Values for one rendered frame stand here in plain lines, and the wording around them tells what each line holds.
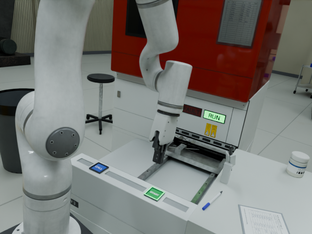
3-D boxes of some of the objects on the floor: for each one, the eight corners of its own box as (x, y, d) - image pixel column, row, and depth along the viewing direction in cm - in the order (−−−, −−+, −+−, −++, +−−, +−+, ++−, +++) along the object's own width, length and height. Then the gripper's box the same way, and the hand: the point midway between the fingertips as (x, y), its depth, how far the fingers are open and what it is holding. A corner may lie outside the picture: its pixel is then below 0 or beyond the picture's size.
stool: (102, 114, 416) (104, 69, 390) (127, 126, 383) (131, 78, 357) (68, 123, 372) (68, 73, 346) (93, 137, 338) (94, 83, 312)
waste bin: (36, 143, 307) (32, 85, 281) (67, 160, 279) (66, 98, 254) (-15, 161, 262) (-25, 94, 236) (16, 184, 234) (8, 111, 209)
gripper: (169, 113, 75) (156, 172, 78) (188, 111, 88) (176, 161, 91) (147, 107, 78) (136, 163, 81) (168, 106, 91) (158, 154, 94)
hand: (158, 156), depth 86 cm, fingers closed
